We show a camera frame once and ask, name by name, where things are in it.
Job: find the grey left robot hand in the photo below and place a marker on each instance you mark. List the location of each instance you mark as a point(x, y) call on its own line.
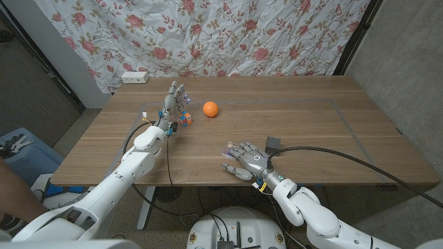
point(169, 107)

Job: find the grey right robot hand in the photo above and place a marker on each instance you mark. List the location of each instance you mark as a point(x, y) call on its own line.
point(254, 162)

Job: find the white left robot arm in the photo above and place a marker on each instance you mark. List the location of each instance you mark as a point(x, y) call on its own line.
point(114, 183)

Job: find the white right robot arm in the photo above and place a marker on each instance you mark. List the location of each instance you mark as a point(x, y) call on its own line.
point(318, 218)

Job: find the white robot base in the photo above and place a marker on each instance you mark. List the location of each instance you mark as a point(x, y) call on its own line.
point(207, 228)

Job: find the dark grey block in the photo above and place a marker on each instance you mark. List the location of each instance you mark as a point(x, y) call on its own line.
point(273, 143)

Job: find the white hand tool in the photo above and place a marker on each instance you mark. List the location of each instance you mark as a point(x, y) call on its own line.
point(15, 144)

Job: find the colourful puzzle cube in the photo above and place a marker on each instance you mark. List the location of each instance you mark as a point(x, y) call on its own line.
point(185, 119)

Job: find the orange fruit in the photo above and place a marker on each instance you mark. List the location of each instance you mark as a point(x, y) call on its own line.
point(210, 109)

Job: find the white power strip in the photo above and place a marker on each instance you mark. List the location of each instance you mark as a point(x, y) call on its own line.
point(135, 77)

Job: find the floral backdrop cloth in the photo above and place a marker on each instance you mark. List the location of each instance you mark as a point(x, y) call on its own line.
point(207, 38)

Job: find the round black floor fan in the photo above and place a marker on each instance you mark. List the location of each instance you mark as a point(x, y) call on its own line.
point(167, 194)

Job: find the white table leg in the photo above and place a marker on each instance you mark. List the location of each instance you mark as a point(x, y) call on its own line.
point(144, 211)

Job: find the blue storage bin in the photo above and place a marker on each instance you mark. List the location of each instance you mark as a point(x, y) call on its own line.
point(31, 162)

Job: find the black backdrop stand pole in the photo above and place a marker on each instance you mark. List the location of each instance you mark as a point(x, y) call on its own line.
point(356, 38)

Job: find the person's bare limb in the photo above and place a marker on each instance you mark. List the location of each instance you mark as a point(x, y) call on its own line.
point(17, 197)

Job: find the black sports shoe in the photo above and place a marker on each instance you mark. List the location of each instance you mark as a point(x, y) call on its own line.
point(10, 223)

